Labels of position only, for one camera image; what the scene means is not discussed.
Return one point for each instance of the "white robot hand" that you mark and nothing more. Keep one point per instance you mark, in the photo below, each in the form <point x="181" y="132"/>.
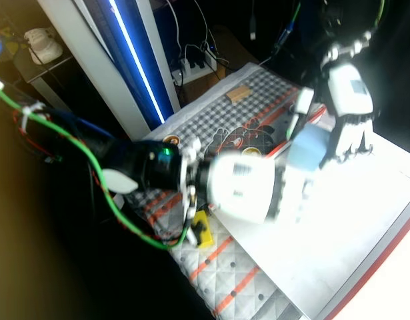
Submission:
<point x="244" y="190"/>
<point x="348" y="96"/>

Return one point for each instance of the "white post with blue light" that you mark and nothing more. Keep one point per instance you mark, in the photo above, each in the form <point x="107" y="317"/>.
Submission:
<point x="101" y="60"/>

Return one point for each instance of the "grey quilt with bear print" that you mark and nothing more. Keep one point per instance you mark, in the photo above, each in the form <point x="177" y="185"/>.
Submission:
<point x="218" y="280"/>

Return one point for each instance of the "white power strip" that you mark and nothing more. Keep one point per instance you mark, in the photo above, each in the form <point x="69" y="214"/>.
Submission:
<point x="196" y="68"/>

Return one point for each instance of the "yellow rectangular block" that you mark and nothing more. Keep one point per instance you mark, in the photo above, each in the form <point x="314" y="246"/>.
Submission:
<point x="207" y="236"/>

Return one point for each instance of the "wooden rectangular block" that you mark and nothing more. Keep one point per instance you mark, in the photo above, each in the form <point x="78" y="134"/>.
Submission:
<point x="238" y="93"/>

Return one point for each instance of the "blue foam cube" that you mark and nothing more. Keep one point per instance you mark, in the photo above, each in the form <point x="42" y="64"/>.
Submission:
<point x="308" y="146"/>

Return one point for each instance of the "white tray with red rim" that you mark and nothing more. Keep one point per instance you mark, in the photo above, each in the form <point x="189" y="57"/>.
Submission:
<point x="341" y="240"/>

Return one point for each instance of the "white shoe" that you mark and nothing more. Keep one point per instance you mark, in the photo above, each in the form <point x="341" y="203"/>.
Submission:
<point x="44" y="48"/>

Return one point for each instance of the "grey shelf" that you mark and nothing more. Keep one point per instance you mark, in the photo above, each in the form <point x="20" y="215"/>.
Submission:
<point x="44" y="76"/>

